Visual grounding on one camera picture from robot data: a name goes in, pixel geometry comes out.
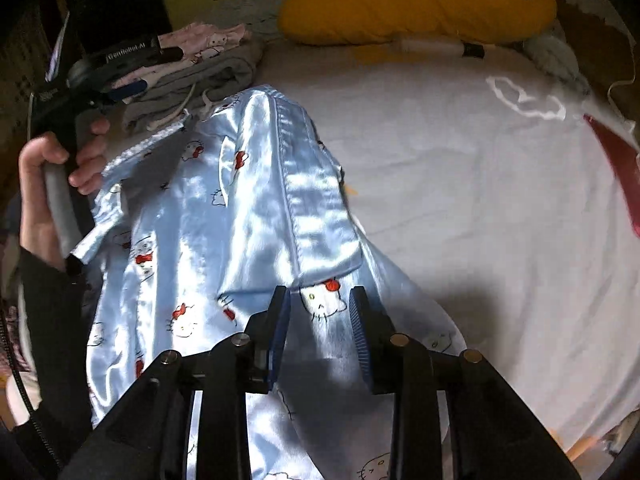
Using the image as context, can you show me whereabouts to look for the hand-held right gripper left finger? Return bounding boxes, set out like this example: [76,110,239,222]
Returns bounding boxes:
[60,286,292,480]

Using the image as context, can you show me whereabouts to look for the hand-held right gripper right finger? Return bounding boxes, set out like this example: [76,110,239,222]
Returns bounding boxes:
[349,286,582,480]

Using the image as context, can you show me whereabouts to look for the light blue satin printed pants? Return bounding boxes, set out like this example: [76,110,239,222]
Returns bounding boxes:
[75,85,468,480]

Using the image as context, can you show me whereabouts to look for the person's left forearm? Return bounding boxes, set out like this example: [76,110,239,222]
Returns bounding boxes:
[0,242,98,466]

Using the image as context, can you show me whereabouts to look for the person's left hand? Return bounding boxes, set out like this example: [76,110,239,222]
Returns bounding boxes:
[18,117,111,262]

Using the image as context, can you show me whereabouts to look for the pink printed garment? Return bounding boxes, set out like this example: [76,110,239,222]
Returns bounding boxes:
[115,22,253,88]

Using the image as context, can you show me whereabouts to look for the grey folded clothes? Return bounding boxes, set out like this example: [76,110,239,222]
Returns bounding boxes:
[122,40,267,133]

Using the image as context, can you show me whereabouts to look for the white printed bed sheet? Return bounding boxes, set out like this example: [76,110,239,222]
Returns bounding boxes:
[215,0,640,466]

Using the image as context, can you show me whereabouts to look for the yellow plush pillow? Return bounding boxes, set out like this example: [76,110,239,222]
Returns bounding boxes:
[244,0,559,47]

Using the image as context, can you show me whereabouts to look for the white tube with black cap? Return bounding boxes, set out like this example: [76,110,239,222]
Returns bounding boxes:
[394,35,487,59]

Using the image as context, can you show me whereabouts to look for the dark red flat object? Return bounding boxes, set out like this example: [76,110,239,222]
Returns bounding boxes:
[582,114,640,239]

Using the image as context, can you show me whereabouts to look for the grey fluffy cloth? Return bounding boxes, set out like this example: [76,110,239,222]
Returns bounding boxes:
[524,25,592,97]

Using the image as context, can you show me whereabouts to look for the black cable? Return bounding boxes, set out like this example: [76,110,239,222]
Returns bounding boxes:
[0,305,63,463]

